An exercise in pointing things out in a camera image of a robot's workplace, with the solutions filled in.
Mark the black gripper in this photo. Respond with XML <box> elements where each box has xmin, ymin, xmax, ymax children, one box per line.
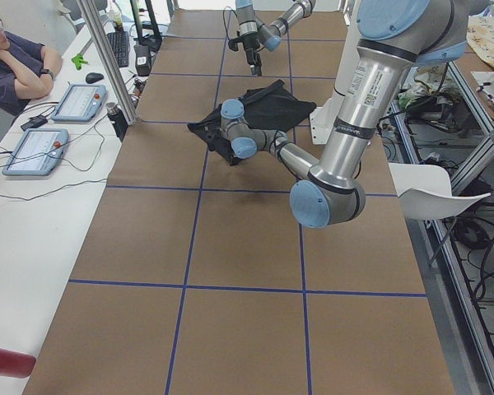
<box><xmin>228</xmin><ymin>35</ymin><xmax>262</xmax><ymax>77</ymax></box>

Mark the black printed t-shirt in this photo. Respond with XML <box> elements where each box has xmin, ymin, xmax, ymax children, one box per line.
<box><xmin>187</xmin><ymin>80</ymin><xmax>316</xmax><ymax>165</ymax></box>

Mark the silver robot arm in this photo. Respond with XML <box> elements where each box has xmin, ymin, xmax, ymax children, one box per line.
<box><xmin>228</xmin><ymin>0</ymin><xmax>316</xmax><ymax>77</ymax></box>
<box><xmin>220</xmin><ymin>1</ymin><xmax>471</xmax><ymax>228</ymax></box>

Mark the black keyboard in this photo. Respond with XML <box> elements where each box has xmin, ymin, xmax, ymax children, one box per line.
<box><xmin>106</xmin><ymin>30</ymin><xmax>129</xmax><ymax>67</ymax></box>

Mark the black computer mouse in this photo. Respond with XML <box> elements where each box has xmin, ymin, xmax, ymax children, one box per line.
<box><xmin>85</xmin><ymin>72</ymin><xmax>105</xmax><ymax>84</ymax></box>

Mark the green plastic clamp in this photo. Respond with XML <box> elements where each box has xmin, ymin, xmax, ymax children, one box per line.
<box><xmin>71</xmin><ymin>53</ymin><xmax>88</xmax><ymax>71</ymax></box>

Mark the upper blue teach pendant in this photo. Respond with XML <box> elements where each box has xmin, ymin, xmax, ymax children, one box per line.
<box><xmin>50</xmin><ymin>84</ymin><xmax>107</xmax><ymax>123</ymax></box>

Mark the blue teach pendant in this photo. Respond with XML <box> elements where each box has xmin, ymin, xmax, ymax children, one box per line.
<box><xmin>2</xmin><ymin>128</ymin><xmax>69</xmax><ymax>176</ymax></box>
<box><xmin>50</xmin><ymin>84</ymin><xmax>107</xmax><ymax>123</ymax></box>

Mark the white plastic chair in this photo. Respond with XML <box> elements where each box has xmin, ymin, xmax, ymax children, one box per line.
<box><xmin>389</xmin><ymin>163</ymin><xmax>491</xmax><ymax>221</ymax></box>

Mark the lower blue teach pendant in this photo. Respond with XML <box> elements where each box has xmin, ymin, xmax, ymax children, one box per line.
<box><xmin>2</xmin><ymin>128</ymin><xmax>69</xmax><ymax>176</ymax></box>

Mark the seated person in grey shirt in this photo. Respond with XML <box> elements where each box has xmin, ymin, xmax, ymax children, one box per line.
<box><xmin>0</xmin><ymin>19</ymin><xmax>63</xmax><ymax>116</ymax></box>

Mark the red cylinder bottle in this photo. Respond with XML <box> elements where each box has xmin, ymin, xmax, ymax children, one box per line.
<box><xmin>0</xmin><ymin>348</ymin><xmax>36</xmax><ymax>379</ymax></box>

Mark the white central pedestal column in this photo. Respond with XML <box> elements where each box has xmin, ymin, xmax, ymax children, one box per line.
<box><xmin>310</xmin><ymin>0</ymin><xmax>361</xmax><ymax>145</ymax></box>

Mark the aluminium frame post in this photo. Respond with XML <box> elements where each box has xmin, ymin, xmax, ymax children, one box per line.
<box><xmin>77</xmin><ymin>0</ymin><xmax>137</xmax><ymax>125</ymax></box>

